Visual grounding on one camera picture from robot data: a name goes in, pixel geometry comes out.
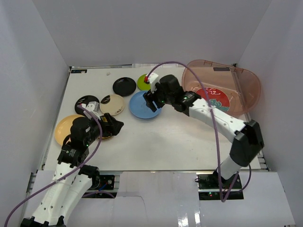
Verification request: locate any light blue plate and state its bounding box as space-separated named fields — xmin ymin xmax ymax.
xmin=129 ymin=91 xmax=161 ymax=120

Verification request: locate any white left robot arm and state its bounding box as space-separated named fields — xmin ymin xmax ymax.
xmin=21 ymin=113 xmax=124 ymax=227

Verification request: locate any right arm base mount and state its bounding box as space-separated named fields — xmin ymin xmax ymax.
xmin=195 ymin=174 xmax=244 ymax=201

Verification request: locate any yellow patterned brown-rimmed plate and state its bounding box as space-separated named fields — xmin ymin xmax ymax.
xmin=98 ymin=115 xmax=113 ymax=140

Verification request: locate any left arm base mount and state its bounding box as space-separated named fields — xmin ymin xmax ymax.
xmin=89 ymin=175 xmax=115 ymax=191

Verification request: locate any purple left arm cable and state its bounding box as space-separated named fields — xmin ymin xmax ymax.
xmin=4 ymin=105 xmax=116 ymax=227

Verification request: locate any cream plate with black patch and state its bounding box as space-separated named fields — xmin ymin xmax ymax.
xmin=100 ymin=94 xmax=125 ymax=116

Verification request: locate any translucent pink plastic bin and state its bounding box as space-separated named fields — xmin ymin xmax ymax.
xmin=182 ymin=60 xmax=261 ymax=118

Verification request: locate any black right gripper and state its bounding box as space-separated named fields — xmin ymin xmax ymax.
xmin=143 ymin=81 xmax=174 ymax=113

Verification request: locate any pale orange plate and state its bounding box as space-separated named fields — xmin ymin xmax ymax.
xmin=54 ymin=114 xmax=82 ymax=146

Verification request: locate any black plate left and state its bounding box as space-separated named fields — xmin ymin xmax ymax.
xmin=74 ymin=95 xmax=99 ymax=116

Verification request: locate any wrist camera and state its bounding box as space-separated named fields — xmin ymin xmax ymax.
xmin=81 ymin=101 xmax=100 ymax=119
xmin=144 ymin=73 xmax=160 ymax=93

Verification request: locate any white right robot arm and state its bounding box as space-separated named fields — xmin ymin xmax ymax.
xmin=143 ymin=73 xmax=264 ymax=189

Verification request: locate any black plate rear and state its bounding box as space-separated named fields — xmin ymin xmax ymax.
xmin=113 ymin=77 xmax=137 ymax=97

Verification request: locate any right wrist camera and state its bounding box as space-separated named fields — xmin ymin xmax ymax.
xmin=144 ymin=73 xmax=160 ymax=93

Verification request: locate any red plate with teal flower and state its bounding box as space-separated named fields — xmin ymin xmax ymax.
xmin=205 ymin=87 xmax=230 ymax=112

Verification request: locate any lime green plate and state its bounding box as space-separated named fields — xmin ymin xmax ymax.
xmin=137 ymin=74 xmax=151 ymax=91

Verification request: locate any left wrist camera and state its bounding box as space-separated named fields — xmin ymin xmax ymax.
xmin=81 ymin=101 xmax=100 ymax=119

